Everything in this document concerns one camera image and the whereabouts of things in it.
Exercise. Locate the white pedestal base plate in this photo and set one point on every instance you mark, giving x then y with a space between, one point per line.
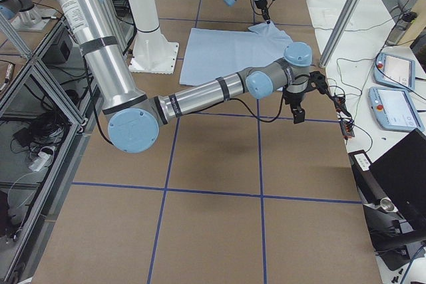
153 53

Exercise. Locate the near teach pendant tablet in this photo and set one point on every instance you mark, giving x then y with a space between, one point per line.
394 109

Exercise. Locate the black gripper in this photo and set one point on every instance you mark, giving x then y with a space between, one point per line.
261 4
293 100

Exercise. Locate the aluminium frame rack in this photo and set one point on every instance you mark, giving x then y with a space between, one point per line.
47 103

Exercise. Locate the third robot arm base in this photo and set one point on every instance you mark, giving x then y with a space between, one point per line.
25 15

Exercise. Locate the light blue t-shirt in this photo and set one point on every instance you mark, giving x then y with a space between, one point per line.
214 53

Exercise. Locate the white power strip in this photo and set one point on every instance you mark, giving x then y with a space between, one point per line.
40 161

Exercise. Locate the black box with label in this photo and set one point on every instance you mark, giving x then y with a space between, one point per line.
373 194

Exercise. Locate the teach pendant tablet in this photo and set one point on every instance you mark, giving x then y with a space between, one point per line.
394 71
394 109

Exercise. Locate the black monitor on stand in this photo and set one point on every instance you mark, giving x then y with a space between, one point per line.
400 172

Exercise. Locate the small electronics board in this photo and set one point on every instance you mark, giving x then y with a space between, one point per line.
344 117

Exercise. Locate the far teach pendant tablet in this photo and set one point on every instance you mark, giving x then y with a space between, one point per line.
394 71

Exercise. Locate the aluminium frame post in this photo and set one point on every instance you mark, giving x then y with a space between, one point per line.
338 30

